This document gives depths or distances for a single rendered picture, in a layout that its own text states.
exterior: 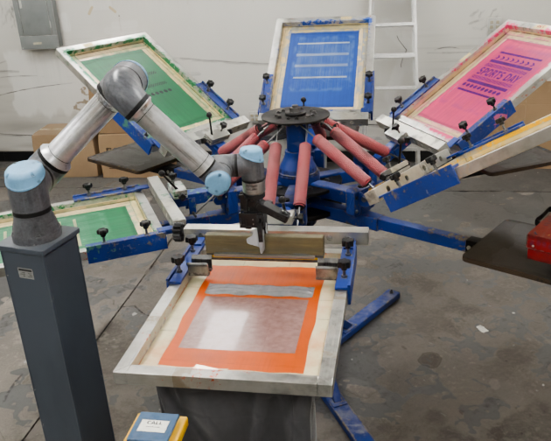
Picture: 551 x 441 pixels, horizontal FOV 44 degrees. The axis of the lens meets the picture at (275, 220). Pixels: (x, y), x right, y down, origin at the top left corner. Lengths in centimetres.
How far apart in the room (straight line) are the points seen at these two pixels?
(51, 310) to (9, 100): 524
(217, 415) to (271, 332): 28
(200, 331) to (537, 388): 191
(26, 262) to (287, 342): 84
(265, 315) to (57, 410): 83
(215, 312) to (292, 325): 26
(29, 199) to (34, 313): 38
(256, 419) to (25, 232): 89
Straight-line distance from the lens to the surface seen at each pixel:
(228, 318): 211
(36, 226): 219
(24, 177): 215
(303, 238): 225
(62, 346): 231
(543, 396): 346
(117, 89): 202
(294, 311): 212
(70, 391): 241
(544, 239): 231
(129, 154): 386
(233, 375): 181
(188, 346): 200
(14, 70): 725
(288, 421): 197
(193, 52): 648
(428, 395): 336
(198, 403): 199
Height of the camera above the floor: 204
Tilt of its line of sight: 23 degrees down
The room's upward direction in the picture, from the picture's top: 3 degrees counter-clockwise
